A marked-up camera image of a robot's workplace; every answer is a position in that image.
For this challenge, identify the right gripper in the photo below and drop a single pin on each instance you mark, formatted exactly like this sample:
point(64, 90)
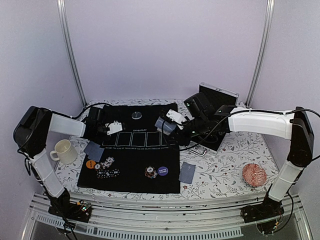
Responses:
point(182, 140)

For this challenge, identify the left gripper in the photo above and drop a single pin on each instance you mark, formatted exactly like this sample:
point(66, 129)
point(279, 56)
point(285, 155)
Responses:
point(103, 139)

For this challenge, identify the dealt blue card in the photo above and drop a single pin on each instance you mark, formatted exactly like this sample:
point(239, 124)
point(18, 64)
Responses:
point(187, 172)
point(90, 147)
point(98, 156)

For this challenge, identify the orange big blind button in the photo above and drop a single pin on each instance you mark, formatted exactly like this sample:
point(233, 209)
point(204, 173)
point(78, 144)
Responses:
point(90, 164)

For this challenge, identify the purple small blind button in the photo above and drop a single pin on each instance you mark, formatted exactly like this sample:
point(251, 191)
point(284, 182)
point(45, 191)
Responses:
point(162, 171)

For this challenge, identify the black white chip stack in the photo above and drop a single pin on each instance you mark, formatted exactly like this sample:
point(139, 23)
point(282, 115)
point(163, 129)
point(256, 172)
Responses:
point(104, 169)

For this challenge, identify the clear acrylic dealer button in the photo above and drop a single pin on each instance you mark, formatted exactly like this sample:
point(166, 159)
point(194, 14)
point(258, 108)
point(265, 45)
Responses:
point(136, 115)

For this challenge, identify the orange black poker chip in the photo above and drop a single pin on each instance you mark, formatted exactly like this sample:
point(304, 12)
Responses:
point(150, 172)

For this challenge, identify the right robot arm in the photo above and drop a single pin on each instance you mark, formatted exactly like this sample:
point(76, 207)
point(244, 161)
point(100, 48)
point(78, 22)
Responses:
point(290, 125)

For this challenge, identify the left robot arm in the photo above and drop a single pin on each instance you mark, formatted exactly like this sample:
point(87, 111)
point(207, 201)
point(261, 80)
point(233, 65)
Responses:
point(31, 134)

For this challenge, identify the cream ceramic mug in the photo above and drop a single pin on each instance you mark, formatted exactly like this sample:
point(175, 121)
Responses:
point(64, 152)

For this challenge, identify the aluminium poker chip case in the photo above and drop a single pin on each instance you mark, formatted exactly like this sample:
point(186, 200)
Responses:
point(217, 97)

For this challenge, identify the black poker playing mat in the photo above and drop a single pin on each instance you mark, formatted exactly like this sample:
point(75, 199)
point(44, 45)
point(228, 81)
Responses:
point(135, 148)

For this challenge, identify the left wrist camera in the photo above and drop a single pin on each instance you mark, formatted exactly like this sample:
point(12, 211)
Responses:
point(114, 127)

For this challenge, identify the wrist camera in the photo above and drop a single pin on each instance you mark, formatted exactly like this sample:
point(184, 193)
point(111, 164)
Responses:
point(114, 127)
point(176, 117)

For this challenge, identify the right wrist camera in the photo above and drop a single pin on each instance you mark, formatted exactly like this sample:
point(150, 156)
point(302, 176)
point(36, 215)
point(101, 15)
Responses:
point(176, 117)

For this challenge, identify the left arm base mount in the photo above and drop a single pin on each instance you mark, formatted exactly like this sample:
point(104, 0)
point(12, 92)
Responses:
point(80, 211)

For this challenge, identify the right aluminium frame post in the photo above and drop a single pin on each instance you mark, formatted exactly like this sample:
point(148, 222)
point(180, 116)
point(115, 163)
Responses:
point(270, 4)

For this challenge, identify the aluminium frame post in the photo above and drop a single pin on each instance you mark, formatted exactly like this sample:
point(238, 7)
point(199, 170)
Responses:
point(270, 4)
point(61, 7)

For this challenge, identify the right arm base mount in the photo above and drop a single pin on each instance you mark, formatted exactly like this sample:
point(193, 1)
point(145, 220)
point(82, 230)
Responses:
point(263, 211)

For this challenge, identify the left aluminium frame post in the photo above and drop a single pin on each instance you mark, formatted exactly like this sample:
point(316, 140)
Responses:
point(61, 7)

